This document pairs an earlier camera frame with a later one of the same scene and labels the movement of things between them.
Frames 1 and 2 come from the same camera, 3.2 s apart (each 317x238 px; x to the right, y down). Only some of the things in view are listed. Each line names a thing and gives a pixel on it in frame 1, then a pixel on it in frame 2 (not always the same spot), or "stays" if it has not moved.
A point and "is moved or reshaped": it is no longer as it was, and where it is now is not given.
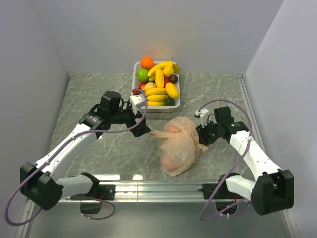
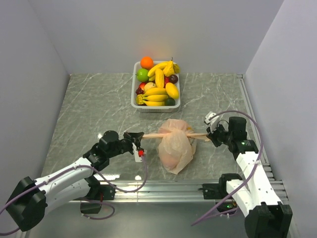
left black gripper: x=142 y=127 to x=135 y=137
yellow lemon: x=172 y=90 stays
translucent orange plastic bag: x=181 y=149 is moved or reshaped
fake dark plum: x=173 y=79 stays
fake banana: x=167 y=68 stays
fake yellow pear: x=169 y=70 stays
